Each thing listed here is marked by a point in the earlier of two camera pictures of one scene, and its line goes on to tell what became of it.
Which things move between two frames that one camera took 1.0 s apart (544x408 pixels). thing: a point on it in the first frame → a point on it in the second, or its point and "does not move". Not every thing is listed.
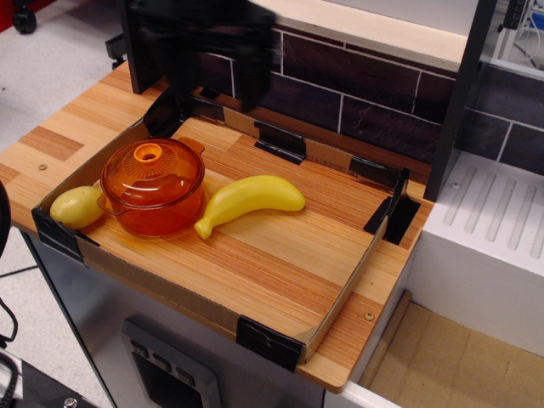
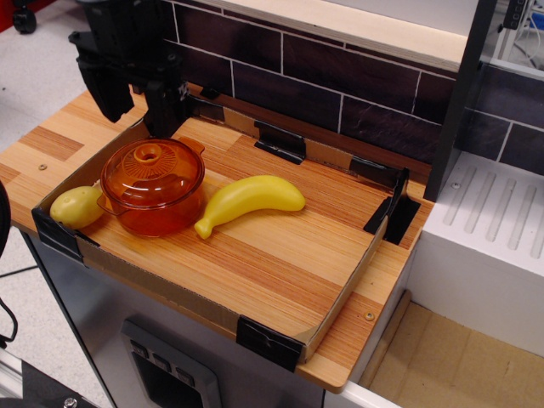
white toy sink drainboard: [480, 254] does not move
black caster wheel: [25, 20] does not move
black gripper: [163, 38] → [127, 36]
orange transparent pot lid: [151, 172] does not move
